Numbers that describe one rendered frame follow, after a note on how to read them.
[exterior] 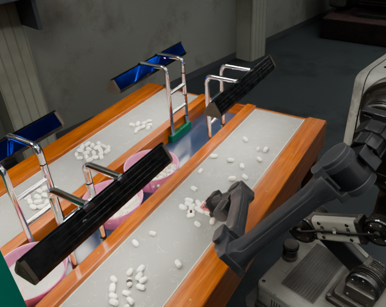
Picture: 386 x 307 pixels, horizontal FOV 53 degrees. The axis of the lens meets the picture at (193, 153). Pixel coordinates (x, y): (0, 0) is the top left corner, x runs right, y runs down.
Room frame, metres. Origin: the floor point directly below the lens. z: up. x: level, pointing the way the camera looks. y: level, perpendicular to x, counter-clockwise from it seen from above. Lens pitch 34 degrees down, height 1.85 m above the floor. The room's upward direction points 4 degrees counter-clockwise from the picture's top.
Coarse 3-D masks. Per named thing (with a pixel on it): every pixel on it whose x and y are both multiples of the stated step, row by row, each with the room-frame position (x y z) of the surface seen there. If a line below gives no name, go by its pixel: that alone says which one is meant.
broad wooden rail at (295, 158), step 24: (312, 120) 1.86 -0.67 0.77; (288, 144) 1.64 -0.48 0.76; (312, 144) 1.66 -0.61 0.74; (288, 168) 1.44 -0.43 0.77; (264, 192) 1.28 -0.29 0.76; (288, 192) 1.39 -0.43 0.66; (264, 216) 1.15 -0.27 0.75; (216, 264) 0.91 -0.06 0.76; (192, 288) 0.82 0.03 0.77; (216, 288) 0.82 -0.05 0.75
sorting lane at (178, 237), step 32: (256, 128) 1.86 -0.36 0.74; (288, 128) 1.84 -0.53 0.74; (224, 160) 1.57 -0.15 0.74; (256, 160) 1.55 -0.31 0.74; (192, 192) 1.34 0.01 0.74; (160, 224) 1.16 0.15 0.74; (192, 224) 1.14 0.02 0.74; (128, 256) 1.00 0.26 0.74; (160, 256) 0.99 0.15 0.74; (192, 256) 0.98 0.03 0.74; (96, 288) 0.87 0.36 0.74; (128, 288) 0.86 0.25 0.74; (160, 288) 0.85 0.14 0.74
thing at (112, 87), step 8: (168, 48) 2.19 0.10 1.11; (176, 48) 2.23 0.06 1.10; (184, 48) 2.28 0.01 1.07; (160, 64) 2.07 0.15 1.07; (168, 64) 2.12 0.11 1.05; (128, 72) 1.88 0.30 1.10; (136, 72) 1.92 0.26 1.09; (144, 72) 1.95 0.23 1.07; (152, 72) 1.99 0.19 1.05; (112, 80) 1.79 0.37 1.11; (120, 80) 1.82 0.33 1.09; (128, 80) 1.85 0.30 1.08; (136, 80) 1.88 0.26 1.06; (112, 88) 1.79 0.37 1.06; (120, 88) 1.78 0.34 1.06
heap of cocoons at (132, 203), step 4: (136, 196) 1.34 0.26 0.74; (132, 200) 1.31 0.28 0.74; (136, 200) 1.33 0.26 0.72; (128, 204) 1.29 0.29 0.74; (132, 204) 1.31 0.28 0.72; (136, 204) 1.29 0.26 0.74; (124, 208) 1.27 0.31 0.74; (128, 208) 1.28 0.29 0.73; (132, 208) 1.26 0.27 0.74; (116, 212) 1.26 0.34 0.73; (120, 212) 1.24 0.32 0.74; (124, 212) 1.25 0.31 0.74; (112, 216) 1.23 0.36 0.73; (116, 216) 1.22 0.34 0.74
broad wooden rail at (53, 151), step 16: (128, 96) 2.33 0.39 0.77; (144, 96) 2.31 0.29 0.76; (112, 112) 2.12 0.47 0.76; (80, 128) 1.95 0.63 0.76; (96, 128) 1.94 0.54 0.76; (64, 144) 1.78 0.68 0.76; (32, 160) 1.65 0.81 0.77; (48, 160) 1.64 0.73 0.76; (0, 176) 1.53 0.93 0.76; (16, 176) 1.52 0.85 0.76; (0, 192) 1.41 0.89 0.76
